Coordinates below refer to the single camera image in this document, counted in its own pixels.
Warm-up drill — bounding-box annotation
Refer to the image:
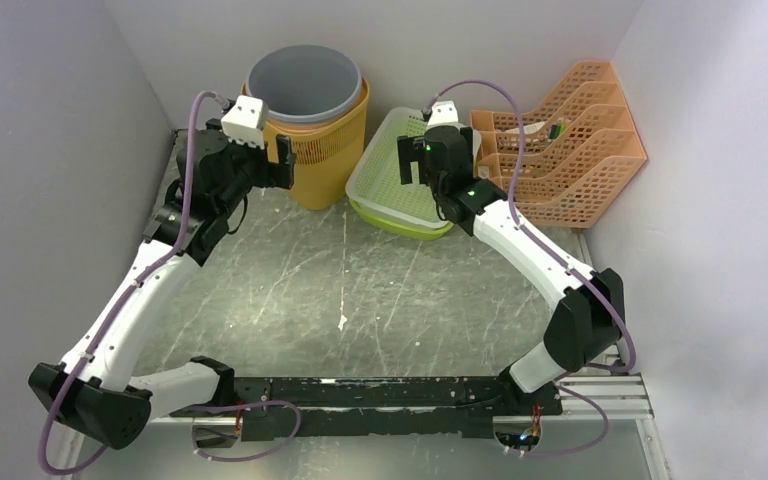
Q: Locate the green perforated tray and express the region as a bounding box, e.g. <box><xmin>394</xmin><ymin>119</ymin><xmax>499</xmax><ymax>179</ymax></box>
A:
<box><xmin>349</xmin><ymin>200</ymin><xmax>453</xmax><ymax>241</ymax></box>

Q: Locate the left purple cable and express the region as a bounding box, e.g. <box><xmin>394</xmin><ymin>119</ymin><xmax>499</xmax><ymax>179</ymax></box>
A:
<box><xmin>38</xmin><ymin>91</ymin><xmax>302</xmax><ymax>476</ymax></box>

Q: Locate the large grey plastic bucket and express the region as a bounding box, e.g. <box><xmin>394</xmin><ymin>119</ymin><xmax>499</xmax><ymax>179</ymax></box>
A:
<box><xmin>244</xmin><ymin>44</ymin><xmax>362</xmax><ymax>126</ymax></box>

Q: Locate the orange plastic file organizer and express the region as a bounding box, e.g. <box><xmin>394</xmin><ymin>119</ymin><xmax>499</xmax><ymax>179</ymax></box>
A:
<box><xmin>470</xmin><ymin>60</ymin><xmax>647</xmax><ymax>229</ymax></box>

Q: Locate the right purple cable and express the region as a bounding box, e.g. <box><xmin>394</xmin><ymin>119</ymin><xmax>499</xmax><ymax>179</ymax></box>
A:
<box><xmin>422</xmin><ymin>80</ymin><xmax>638</xmax><ymax>460</ymax></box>

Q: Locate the white perforated tray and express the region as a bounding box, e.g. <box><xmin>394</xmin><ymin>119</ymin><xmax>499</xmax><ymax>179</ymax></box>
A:
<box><xmin>346</xmin><ymin>107</ymin><xmax>451</xmax><ymax>230</ymax></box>

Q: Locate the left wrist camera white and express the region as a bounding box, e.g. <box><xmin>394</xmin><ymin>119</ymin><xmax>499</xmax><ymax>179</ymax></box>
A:
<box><xmin>220</xmin><ymin>95</ymin><xmax>269</xmax><ymax>150</ymax></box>

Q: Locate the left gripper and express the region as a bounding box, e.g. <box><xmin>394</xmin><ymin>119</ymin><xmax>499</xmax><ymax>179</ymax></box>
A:
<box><xmin>208</xmin><ymin>118</ymin><xmax>298</xmax><ymax>216</ymax></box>

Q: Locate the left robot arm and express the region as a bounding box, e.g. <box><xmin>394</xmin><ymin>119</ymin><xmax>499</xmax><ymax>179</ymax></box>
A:
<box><xmin>29</xmin><ymin>120</ymin><xmax>295</xmax><ymax>450</ymax></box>

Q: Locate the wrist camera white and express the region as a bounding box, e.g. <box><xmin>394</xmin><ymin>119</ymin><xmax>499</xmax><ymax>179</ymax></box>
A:
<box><xmin>423</xmin><ymin>101</ymin><xmax>459</xmax><ymax>129</ymax></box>
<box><xmin>220</xmin><ymin>95</ymin><xmax>269</xmax><ymax>150</ymax></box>

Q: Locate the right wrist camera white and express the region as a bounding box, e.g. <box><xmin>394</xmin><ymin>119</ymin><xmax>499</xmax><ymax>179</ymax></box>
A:
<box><xmin>423</xmin><ymin>101</ymin><xmax>459</xmax><ymax>129</ymax></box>

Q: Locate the yellow mesh waste basket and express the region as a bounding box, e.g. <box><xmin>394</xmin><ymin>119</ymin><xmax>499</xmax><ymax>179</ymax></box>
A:
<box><xmin>264</xmin><ymin>80</ymin><xmax>369</xmax><ymax>210</ymax></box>

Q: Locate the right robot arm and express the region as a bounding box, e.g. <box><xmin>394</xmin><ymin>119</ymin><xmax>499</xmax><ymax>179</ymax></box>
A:
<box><xmin>397</xmin><ymin>125</ymin><xmax>627</xmax><ymax>414</ymax></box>

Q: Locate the purple cable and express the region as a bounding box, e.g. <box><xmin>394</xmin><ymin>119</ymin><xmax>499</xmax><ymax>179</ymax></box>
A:
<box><xmin>422</xmin><ymin>80</ymin><xmax>638</xmax><ymax>460</ymax></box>
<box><xmin>38</xmin><ymin>91</ymin><xmax>302</xmax><ymax>476</ymax></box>

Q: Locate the aluminium frame rail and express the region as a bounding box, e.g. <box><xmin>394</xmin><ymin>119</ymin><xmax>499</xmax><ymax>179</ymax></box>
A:
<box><xmin>558</xmin><ymin>375</ymin><xmax>654</xmax><ymax>420</ymax></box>

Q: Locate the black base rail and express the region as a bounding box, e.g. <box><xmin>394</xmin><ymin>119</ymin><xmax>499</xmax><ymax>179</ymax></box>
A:
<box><xmin>171</xmin><ymin>374</ymin><xmax>564</xmax><ymax>444</ymax></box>

